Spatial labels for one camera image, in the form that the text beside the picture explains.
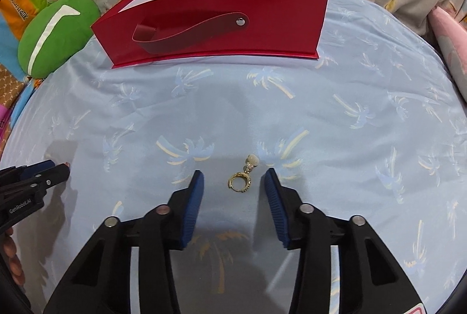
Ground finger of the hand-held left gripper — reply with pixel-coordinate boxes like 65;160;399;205
0;160;56;187
0;164;71;228

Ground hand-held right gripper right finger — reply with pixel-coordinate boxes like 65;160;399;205
263;167;428;314

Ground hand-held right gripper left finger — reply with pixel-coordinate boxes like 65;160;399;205
44;170;204;314

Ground gold hoop pearl earring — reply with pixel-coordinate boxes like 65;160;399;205
228;153;260;191

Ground person's left hand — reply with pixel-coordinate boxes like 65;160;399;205
0;226;27;288

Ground magenta cloth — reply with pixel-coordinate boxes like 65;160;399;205
0;103;18;129

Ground cartoon monkey printed sheet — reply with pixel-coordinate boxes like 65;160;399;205
0;0;74;110

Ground red gift box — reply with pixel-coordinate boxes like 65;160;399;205
90;0;329;70

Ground pink pillow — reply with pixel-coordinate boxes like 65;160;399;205
428;5;467;101

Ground green round cushion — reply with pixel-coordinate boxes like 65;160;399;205
18;0;101;79

